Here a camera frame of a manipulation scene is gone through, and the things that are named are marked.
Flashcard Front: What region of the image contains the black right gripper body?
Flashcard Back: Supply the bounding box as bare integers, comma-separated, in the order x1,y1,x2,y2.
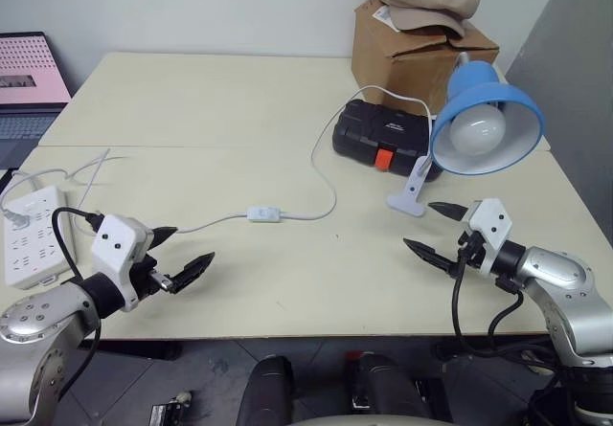
456,214,490,270

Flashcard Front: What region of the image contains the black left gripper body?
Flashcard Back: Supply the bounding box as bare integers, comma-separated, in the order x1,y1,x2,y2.
128,234,176,303

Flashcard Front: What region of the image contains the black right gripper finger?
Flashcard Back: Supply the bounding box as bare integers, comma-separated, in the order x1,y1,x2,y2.
402,237,464,280
427,201,468,223

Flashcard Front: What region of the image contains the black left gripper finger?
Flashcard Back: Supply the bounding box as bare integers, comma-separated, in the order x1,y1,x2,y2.
170,251,216,296
146,226,180,256

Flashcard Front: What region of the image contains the blue clip desk lamp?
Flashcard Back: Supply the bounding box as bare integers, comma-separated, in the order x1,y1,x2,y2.
386,51,547,218

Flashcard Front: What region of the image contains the white light bulb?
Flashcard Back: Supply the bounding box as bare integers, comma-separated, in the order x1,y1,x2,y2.
448,102,508,156

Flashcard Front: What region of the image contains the black tool case orange latch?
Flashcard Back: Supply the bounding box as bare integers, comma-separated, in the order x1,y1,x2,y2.
331,99,444,184

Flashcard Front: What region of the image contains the white power strip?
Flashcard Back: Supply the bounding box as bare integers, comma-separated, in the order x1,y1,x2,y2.
3,185,79,293

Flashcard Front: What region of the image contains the dark rounded shape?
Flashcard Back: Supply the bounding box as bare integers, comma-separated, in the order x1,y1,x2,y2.
344,350,452,426
237,354,296,426

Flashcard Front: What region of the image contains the brown cardboard box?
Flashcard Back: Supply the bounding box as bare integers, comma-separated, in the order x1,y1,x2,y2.
351,0,501,117

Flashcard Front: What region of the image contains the grey laptop pink screen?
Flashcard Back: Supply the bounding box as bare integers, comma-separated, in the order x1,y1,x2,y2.
0,32,74,169

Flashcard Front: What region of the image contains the white shipping label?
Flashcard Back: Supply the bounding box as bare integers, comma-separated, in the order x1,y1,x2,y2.
373,5,401,32

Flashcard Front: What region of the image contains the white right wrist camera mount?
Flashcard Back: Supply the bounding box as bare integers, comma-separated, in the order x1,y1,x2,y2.
461,198,514,277

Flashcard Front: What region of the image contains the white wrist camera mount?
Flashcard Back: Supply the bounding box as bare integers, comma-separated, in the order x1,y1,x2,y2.
90,213,155,313
461,198,514,277

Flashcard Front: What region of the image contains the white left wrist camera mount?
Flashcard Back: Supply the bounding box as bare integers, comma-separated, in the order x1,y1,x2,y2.
90,213,155,313

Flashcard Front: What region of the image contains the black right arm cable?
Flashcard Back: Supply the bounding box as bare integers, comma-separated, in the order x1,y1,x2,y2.
450,246,526,356

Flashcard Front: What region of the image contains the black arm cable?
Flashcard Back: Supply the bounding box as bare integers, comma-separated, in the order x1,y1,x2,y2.
450,246,526,356
28,207,104,420

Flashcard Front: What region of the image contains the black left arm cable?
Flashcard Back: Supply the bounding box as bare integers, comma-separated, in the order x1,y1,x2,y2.
28,207,104,420

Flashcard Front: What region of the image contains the white inline cord switch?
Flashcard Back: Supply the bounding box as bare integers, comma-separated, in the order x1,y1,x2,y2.
245,205,283,224

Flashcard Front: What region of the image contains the white lamp power cord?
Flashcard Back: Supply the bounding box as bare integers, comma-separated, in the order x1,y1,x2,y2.
0,84,435,236

